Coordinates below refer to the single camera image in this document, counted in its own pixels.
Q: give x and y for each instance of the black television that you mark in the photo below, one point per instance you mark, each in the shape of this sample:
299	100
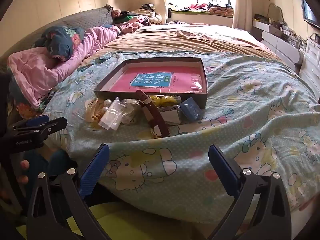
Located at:
310	12

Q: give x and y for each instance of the silver plastic packet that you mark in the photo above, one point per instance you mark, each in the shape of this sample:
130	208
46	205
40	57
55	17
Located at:
170	115

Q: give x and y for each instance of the vanity mirror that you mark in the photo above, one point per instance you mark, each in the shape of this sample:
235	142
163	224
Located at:
275	11

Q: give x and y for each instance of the small blue box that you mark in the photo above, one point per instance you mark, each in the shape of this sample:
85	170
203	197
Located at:
191	108

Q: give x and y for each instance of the pile of clothes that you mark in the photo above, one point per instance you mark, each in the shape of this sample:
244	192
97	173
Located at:
140	17

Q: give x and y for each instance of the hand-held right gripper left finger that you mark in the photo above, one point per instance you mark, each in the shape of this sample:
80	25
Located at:
95	166

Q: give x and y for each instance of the white drawer dresser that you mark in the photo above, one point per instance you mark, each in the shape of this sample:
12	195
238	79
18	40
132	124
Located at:
311	62

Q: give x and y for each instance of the pearl hair clip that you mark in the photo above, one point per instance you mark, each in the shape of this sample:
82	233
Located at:
108	102

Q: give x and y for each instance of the pale pink cloth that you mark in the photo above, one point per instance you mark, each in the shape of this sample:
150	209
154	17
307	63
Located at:
192	33

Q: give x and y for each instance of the clear plastic bag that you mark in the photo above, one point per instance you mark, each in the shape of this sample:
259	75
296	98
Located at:
111	116
131	113

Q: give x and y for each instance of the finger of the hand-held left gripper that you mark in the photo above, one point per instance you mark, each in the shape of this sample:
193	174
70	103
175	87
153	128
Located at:
37	121
53	125

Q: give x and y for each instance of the tan blanket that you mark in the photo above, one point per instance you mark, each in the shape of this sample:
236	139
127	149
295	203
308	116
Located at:
175	42

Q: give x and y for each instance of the person's green garment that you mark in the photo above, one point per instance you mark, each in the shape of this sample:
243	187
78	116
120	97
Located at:
130	222

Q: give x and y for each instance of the yellow hair clip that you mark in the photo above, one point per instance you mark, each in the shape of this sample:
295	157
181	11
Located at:
163	100

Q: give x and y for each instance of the clothes on window sill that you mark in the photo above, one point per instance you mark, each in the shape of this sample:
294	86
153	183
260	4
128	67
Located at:
217	8

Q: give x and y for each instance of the dark floral pillow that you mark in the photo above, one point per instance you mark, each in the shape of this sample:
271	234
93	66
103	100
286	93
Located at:
60	42

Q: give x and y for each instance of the cream curtain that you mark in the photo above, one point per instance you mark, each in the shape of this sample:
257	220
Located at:
241	2
160	0

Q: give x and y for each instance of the pink quilt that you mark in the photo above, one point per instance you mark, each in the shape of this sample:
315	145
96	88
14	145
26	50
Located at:
37	72

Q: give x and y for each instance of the pink book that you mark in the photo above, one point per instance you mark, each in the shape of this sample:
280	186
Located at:
175	80

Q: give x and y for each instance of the grey quilted pillow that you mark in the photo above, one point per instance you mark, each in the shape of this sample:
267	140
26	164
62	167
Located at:
92	17

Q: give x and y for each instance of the person's left hand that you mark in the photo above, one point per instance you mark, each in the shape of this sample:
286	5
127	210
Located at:
24	165

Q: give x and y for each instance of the dark shallow cardboard box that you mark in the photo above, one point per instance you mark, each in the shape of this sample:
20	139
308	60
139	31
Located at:
204	90

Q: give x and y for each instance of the cream hair claw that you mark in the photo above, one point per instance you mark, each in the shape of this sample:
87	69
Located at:
90	107

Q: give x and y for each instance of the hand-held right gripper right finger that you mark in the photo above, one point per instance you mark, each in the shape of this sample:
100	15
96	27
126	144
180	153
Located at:
222	167

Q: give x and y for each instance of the cartoon cat printed blanket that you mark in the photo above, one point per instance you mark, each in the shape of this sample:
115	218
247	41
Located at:
225	130

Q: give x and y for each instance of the clutter of cosmetics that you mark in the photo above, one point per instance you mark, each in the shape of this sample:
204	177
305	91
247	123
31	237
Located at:
285	31

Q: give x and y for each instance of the white grey vanity table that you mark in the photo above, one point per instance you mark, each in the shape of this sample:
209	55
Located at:
277	41

